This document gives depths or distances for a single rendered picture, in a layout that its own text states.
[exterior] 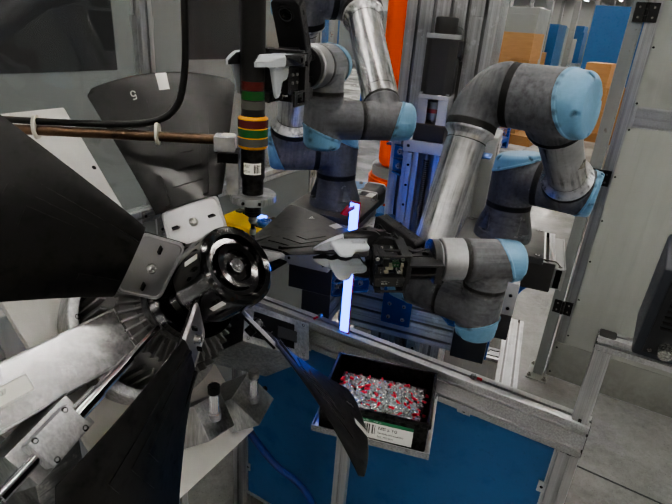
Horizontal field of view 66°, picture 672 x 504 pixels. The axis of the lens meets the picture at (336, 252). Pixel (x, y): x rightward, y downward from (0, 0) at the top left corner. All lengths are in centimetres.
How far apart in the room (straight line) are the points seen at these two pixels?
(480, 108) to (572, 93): 15
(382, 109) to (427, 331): 76
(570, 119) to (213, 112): 59
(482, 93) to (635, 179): 150
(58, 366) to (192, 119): 41
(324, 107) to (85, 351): 57
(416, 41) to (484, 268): 84
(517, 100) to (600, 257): 163
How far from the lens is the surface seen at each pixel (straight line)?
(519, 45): 866
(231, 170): 78
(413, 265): 84
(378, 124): 102
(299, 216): 102
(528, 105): 98
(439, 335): 156
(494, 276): 92
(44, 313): 90
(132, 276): 73
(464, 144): 100
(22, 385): 74
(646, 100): 239
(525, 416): 117
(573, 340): 271
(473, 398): 119
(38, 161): 67
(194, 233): 80
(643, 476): 251
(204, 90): 90
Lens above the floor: 154
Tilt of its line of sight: 24 degrees down
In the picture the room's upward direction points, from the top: 4 degrees clockwise
